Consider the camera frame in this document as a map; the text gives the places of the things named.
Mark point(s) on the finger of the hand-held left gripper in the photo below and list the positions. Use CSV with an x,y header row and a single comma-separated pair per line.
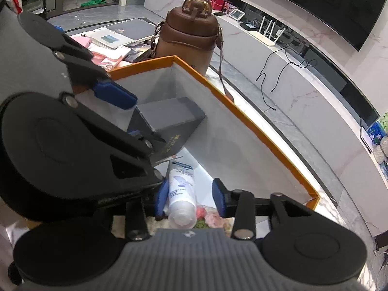
x,y
133,141
115,94

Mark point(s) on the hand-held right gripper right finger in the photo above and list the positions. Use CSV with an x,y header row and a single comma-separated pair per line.
x,y
219,198

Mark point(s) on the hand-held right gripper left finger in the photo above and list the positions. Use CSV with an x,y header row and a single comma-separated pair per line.
x,y
160,197

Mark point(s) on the small white lotion tube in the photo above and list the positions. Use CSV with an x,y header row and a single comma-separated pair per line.
x,y
182,194

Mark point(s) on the crochet bunny doll with flowers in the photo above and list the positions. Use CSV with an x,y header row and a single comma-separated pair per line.
x,y
212,219

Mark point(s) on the grey box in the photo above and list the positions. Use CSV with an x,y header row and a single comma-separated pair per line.
x,y
169,112

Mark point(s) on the orange storage box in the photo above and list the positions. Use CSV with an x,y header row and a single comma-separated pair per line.
x,y
248,157

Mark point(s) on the white marble desktop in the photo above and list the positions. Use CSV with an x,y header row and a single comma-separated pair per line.
x,y
333,209

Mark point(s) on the pink plastic case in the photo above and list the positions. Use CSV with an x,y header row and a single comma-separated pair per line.
x,y
100,56

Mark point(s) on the dark book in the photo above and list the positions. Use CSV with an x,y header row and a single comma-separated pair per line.
x,y
138,51

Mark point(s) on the spiral notebook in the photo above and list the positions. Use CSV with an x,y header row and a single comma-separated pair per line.
x,y
121,31

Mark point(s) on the brown water bottle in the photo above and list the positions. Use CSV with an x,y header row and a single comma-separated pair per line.
x,y
188,33

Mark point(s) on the green stretchy band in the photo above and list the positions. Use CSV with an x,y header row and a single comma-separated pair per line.
x,y
94,1

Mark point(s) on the white marble TV cabinet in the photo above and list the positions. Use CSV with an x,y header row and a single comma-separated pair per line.
x,y
303,97

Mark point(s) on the black remote control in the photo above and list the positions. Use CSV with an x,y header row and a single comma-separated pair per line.
x,y
219,14

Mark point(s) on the red box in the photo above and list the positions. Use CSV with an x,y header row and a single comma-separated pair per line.
x,y
216,3

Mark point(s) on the black set-top box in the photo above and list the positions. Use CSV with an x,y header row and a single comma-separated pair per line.
x,y
249,25

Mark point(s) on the white router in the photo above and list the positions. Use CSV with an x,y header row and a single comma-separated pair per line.
x,y
268,36

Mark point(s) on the teddy bear picture box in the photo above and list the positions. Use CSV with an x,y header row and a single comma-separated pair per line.
x,y
376,133

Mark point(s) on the black television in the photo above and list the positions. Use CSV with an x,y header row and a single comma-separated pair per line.
x,y
333,0

